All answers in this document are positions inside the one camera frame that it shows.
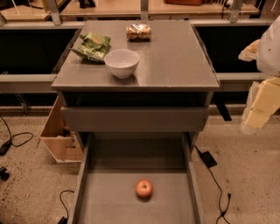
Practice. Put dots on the red apple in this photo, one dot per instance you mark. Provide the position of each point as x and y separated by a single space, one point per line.
144 188

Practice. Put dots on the green chip bag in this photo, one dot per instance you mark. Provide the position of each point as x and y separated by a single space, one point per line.
93 47

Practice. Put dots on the grey metal rail frame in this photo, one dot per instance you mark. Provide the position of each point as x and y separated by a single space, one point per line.
42 83

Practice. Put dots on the open grey middle drawer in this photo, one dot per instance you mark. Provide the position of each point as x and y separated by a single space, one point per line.
137 180

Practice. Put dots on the cardboard box on floor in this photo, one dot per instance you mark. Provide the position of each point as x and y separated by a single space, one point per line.
60 141

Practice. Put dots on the wooden table background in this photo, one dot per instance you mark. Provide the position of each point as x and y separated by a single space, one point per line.
110 8

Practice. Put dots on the closed grey top drawer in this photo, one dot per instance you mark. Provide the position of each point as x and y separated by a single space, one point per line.
96 119

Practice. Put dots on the white ceramic bowl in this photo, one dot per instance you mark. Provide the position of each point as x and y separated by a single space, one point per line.
122 63

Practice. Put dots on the shiny orange snack package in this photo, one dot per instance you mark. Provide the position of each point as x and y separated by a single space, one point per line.
138 32

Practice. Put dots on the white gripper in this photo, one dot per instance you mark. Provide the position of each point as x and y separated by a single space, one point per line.
270 53

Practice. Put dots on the black power adapter with cable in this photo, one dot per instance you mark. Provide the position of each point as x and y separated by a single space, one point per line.
210 162

